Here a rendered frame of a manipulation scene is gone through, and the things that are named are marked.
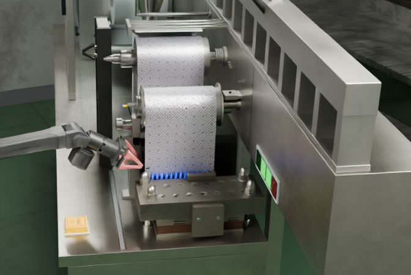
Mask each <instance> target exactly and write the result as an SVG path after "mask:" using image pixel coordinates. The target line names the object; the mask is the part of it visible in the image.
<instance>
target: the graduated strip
mask: <svg viewBox="0 0 411 275"><path fill-rule="evenodd" d="M108 175H109V182H110V187H111V194H112V199H113V206H114V214H115V219H116V226H117V233H118V238H119V246H120V250H127V244H126V239H125V232H124V226H123V222H122V215H121V210H120V204H119V197H118V193H117V186H116V179H115V175H114V171H113V170H108Z"/></svg>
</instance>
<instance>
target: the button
mask: <svg viewBox="0 0 411 275"><path fill-rule="evenodd" d="M86 232H88V228H87V216H75V217H66V218H65V233H66V234H67V233H86Z"/></svg>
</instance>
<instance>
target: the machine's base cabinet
mask: <svg viewBox="0 0 411 275"><path fill-rule="evenodd" d="M266 263H267V252H260V253H252V254H235V255H219V256H210V257H193V258H177V259H169V260H152V261H143V262H127V263H110V264H102V265H86V266H69V267H67V271H68V275H265V271H266Z"/></svg>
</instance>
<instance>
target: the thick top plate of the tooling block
mask: <svg viewBox="0 0 411 275"><path fill-rule="evenodd" d="M238 177H239V176H238V175H231V176H219V177H216V180H198V181H188V180H187V178H174V179H162V180H150V186H151V185H152V186H154V187H155V189H156V192H157V200H155V201H148V200H146V192H147V189H148V187H142V186H140V185H139V183H140V181H135V200H136V205H137V209H138V214H139V220H140V221H154V220H165V219H183V218H192V206H193V204H213V203H224V216H231V215H250V214H260V213H264V200H265V197H264V195H263V193H262V191H261V189H260V187H259V185H258V183H257V182H256V180H255V178H254V176H253V175H248V178H249V180H252V181H254V184H255V187H256V190H255V192H256V193H255V195H252V196H249V195H246V194H245V187H246V184H247V182H248V181H239V180H238Z"/></svg>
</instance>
